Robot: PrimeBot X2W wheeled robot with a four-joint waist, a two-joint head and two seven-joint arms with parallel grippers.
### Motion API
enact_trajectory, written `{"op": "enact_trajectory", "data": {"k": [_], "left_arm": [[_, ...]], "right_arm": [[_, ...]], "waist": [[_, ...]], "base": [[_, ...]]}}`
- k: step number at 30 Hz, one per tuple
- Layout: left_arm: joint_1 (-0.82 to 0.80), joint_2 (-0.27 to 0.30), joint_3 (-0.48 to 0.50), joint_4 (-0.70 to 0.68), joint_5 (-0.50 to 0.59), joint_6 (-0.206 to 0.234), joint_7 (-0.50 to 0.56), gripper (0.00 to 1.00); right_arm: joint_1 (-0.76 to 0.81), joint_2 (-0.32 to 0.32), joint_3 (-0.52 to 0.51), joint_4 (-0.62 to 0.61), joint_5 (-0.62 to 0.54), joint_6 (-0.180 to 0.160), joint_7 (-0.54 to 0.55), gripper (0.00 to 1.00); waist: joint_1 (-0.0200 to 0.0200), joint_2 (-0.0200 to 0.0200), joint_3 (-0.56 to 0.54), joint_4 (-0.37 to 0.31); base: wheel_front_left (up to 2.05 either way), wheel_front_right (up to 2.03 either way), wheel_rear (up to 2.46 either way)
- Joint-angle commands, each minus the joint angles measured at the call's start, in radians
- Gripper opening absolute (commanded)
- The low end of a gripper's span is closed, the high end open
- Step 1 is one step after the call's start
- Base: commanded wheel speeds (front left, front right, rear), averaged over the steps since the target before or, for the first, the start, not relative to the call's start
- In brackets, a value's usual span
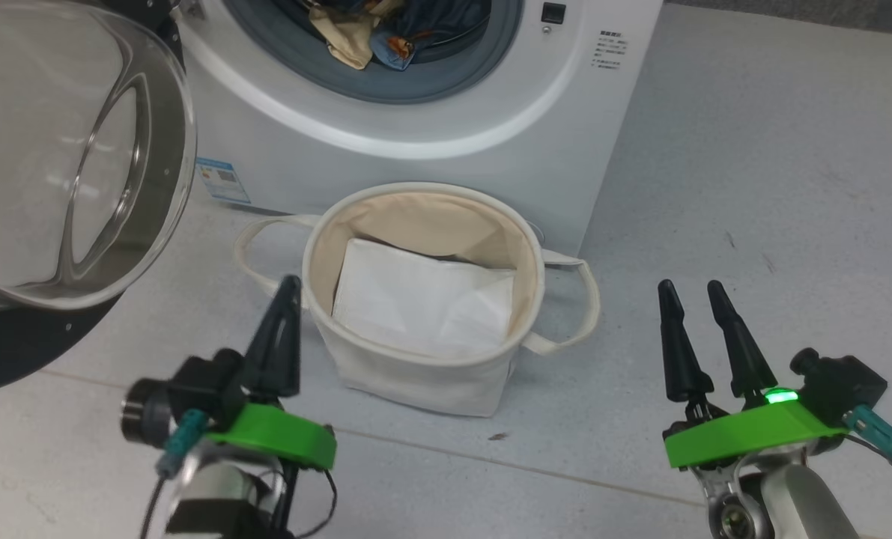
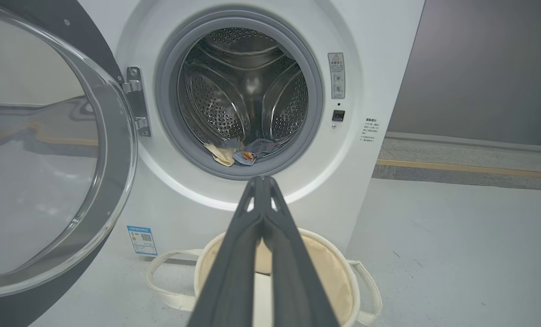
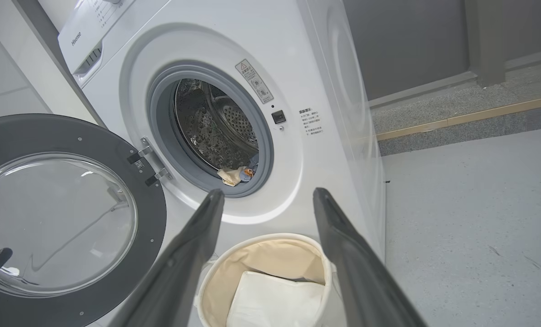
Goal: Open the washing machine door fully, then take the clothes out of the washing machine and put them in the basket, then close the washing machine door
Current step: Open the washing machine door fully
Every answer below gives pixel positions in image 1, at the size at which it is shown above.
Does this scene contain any blue energy label sticker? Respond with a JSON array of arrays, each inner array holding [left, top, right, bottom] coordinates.
[[195, 157, 252, 204]]

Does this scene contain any camera cable teal plug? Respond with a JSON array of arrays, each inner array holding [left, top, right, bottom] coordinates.
[[843, 404, 892, 502], [140, 410, 210, 539]]

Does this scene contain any left camera cable teal plug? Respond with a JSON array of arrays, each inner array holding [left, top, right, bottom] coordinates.
[[140, 410, 210, 539]]

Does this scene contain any white front-load washing machine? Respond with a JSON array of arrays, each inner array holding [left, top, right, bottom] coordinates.
[[172, 0, 664, 259]]

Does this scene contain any white folded sheet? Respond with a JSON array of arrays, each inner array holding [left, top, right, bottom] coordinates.
[[332, 238, 516, 359]]

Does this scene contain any right camera cable teal plug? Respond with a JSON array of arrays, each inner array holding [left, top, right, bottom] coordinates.
[[843, 404, 892, 502]]

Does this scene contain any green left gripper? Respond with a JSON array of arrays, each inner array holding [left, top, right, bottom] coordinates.
[[206, 275, 338, 471]]

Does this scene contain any cream canvas laundry basket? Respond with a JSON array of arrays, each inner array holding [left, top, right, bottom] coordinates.
[[234, 182, 601, 418]]

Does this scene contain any blue patterned garment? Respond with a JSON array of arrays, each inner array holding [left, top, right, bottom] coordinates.
[[307, 0, 491, 72]]

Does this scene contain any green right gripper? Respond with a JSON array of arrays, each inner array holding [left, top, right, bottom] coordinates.
[[657, 279, 851, 470]]

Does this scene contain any thin black left gripper cable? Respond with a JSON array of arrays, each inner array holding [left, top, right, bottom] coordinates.
[[266, 460, 339, 539]]

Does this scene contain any glass washing machine door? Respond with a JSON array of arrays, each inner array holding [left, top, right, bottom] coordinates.
[[0, 0, 198, 398]]

